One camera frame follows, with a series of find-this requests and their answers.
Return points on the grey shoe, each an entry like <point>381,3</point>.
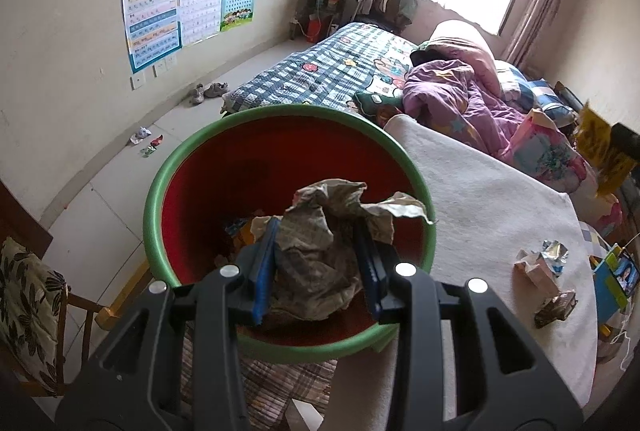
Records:
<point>197,95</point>
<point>216,89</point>

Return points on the brown paper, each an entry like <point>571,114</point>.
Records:
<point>315,251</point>

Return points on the dark clothes on windowsill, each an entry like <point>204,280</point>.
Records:
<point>400,6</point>

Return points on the pink pillow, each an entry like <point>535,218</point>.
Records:
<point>465,46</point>

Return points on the red basin with green rim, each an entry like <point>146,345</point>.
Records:
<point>225,171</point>

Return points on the plaid cloth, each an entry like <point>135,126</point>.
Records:
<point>270,381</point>

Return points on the dark green cushion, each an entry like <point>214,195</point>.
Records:
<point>377,103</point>

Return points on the purple quilt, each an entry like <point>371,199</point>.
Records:
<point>450,101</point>

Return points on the white wall socket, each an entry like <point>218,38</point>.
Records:
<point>165,66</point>
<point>138,82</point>

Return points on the blue plaid pillow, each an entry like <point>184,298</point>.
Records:
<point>540,91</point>

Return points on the white crumpled paper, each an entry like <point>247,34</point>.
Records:
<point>141,135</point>

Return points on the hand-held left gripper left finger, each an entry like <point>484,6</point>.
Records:
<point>262,271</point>

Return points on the yellow snack wrapper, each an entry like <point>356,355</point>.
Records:
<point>597,146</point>

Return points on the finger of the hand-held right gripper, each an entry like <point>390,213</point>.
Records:
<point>627,151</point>

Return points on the white table cloth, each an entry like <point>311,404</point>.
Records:
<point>475,211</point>

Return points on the brown crumpled wrapper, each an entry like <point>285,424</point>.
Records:
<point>555,308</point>

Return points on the blue and green box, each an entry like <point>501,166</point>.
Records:
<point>615,281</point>

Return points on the pink printed blanket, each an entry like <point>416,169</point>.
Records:
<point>545,151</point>

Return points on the blue checkered bed quilt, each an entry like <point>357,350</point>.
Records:
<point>320,66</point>

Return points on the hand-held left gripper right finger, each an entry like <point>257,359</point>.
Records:
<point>372,271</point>

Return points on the red green wrapper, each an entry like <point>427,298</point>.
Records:
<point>154,146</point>

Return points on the red bag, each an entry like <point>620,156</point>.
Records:
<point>315,31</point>

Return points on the blue striped wall poster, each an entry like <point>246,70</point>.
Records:
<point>150,16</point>

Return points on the wooden chair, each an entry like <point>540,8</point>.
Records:
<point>90,311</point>

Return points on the floral seat cushion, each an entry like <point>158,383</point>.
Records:
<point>30,311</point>

